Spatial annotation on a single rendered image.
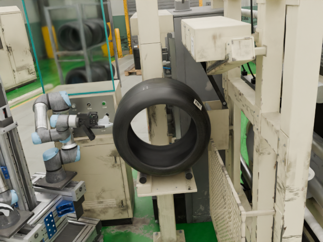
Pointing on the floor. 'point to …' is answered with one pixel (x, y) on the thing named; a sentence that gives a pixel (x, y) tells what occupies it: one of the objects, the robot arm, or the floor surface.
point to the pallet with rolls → (134, 63)
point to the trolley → (113, 42)
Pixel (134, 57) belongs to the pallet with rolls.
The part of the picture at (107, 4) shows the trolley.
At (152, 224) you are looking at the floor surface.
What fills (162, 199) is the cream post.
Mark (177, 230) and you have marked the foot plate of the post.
